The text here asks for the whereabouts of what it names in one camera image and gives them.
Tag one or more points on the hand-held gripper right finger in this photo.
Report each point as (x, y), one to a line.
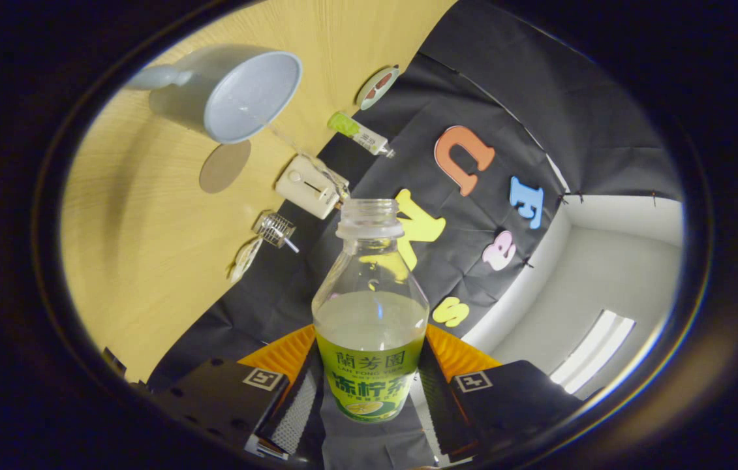
(437, 405)

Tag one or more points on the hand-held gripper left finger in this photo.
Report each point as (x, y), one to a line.
(300, 405)

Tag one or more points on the green label juice bottle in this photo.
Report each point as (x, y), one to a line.
(372, 326)

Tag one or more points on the round brown coaster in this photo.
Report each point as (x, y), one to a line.
(224, 167)

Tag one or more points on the pale grey cup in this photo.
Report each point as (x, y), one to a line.
(212, 104)

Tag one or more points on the slim white-capped drink bottle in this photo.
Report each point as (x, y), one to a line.
(359, 133)

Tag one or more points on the white divided tray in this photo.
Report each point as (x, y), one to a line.
(245, 260)

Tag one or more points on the pale straw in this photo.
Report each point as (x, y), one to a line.
(291, 245)

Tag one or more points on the metal mesh holder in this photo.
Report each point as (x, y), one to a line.
(274, 230)

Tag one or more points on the wooden table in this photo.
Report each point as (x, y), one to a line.
(147, 261)

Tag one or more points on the cream toaster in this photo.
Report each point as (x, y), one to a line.
(303, 186)

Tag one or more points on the pale green plate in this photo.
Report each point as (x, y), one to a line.
(368, 103)

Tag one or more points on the brown meat piece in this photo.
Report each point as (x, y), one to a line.
(384, 81)
(371, 94)

